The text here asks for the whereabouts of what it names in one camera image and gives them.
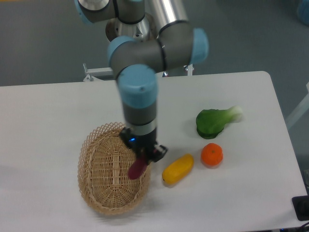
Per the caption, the purple sweet potato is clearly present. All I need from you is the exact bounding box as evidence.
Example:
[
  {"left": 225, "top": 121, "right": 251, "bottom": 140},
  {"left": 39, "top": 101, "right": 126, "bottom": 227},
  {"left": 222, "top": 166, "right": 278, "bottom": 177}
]
[{"left": 127, "top": 156, "right": 148, "bottom": 180}]

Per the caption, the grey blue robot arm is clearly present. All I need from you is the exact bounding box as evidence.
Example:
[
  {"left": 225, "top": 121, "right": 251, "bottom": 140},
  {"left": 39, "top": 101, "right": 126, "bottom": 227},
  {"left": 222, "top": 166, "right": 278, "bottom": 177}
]
[{"left": 75, "top": 0, "right": 209, "bottom": 164}]

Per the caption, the yellow mango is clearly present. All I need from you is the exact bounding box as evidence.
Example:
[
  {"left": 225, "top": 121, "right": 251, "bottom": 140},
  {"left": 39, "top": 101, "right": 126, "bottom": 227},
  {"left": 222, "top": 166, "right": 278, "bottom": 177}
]
[{"left": 162, "top": 154, "right": 194, "bottom": 185}]

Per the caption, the white table leg right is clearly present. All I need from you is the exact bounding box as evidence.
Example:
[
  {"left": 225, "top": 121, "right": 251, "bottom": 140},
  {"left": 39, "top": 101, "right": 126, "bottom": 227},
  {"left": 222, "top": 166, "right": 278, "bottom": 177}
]
[{"left": 285, "top": 83, "right": 309, "bottom": 130}]

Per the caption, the black device at edge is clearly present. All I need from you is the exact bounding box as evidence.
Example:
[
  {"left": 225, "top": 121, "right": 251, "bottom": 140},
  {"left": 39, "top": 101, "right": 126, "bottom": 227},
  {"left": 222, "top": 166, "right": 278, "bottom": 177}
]
[{"left": 292, "top": 195, "right": 309, "bottom": 221}]

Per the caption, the woven wicker basket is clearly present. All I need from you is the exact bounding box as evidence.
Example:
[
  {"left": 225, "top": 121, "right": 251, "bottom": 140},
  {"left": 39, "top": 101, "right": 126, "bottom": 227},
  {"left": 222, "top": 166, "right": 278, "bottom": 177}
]
[{"left": 77, "top": 122, "right": 151, "bottom": 216}]

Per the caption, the green bok choy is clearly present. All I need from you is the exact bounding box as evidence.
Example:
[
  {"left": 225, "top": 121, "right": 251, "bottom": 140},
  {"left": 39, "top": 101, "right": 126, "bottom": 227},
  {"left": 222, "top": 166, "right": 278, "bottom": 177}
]
[{"left": 196, "top": 106, "right": 243, "bottom": 139}]

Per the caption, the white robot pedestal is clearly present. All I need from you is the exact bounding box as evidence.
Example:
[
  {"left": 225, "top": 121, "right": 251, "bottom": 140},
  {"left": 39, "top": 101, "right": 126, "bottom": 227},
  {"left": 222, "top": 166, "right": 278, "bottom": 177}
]
[{"left": 105, "top": 13, "right": 160, "bottom": 48}]

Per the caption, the blue object top right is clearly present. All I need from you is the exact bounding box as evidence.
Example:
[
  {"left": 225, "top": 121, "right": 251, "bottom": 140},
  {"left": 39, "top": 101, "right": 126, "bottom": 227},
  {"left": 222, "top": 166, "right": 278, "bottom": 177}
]
[{"left": 296, "top": 0, "right": 309, "bottom": 26}]

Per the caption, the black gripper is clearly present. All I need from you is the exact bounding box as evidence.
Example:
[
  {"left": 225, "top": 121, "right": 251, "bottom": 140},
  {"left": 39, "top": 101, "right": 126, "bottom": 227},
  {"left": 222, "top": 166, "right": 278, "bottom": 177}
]
[{"left": 119, "top": 127, "right": 168, "bottom": 163}]

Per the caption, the orange tangerine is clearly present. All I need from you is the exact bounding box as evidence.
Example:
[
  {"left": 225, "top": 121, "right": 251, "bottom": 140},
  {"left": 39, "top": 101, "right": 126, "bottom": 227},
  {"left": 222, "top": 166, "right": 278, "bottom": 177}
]
[{"left": 201, "top": 143, "right": 224, "bottom": 166}]

